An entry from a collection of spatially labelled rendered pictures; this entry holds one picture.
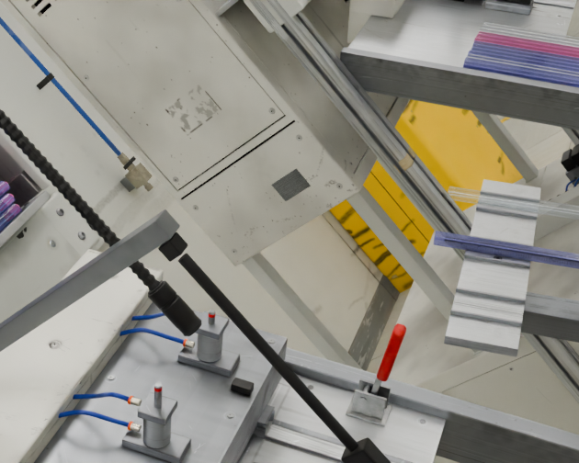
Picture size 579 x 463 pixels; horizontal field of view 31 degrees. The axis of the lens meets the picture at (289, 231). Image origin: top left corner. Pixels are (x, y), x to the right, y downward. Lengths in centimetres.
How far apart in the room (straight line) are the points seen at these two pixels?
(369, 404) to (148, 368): 21
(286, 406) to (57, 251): 27
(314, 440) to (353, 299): 310
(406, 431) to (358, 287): 313
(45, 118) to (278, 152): 163
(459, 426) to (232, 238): 102
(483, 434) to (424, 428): 6
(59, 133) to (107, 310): 242
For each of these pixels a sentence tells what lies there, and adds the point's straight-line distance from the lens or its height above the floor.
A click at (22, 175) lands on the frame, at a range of 105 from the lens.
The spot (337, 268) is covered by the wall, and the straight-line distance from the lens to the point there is 406.
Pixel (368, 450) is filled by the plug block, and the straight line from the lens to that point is 73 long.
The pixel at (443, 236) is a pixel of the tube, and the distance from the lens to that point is 117.
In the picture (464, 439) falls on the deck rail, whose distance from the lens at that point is 103.
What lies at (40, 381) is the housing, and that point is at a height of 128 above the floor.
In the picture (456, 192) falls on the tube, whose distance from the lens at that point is 126.
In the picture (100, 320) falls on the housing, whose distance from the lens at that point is 95.
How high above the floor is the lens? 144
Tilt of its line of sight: 13 degrees down
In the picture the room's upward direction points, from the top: 41 degrees counter-clockwise
